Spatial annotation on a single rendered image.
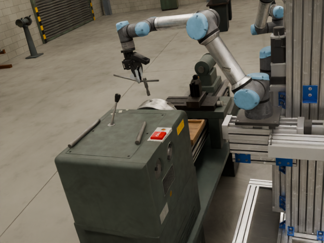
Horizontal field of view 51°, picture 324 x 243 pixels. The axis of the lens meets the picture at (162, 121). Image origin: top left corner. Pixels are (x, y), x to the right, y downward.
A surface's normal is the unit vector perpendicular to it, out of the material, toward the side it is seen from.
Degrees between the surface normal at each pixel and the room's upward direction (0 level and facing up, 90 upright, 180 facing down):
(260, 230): 0
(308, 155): 90
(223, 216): 0
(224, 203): 0
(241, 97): 96
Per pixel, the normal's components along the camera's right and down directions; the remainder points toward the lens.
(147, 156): -0.15, -0.89
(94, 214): -0.36, 0.45
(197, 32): -0.59, 0.32
